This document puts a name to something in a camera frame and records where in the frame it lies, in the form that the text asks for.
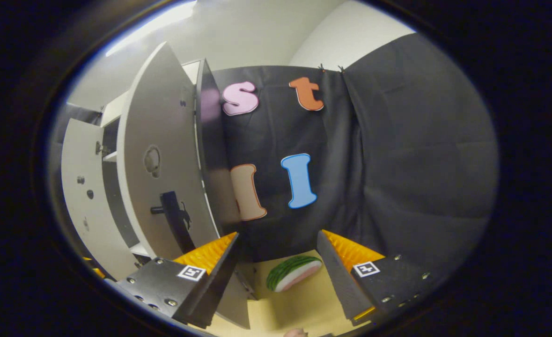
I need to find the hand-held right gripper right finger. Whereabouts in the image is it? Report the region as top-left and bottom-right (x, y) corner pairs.
(316, 229), (441, 327)

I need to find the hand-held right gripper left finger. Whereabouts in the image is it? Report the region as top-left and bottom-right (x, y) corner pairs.
(117, 233), (240, 329)

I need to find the white cabinet door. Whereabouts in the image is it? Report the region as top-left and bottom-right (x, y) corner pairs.
(61, 118), (138, 280)
(117, 41), (250, 330)

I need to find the white cabinet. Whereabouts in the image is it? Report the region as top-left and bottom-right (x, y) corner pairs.
(99, 59), (258, 300)

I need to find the watermelon slice toy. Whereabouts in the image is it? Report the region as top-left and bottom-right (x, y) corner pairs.
(266, 255), (323, 293)

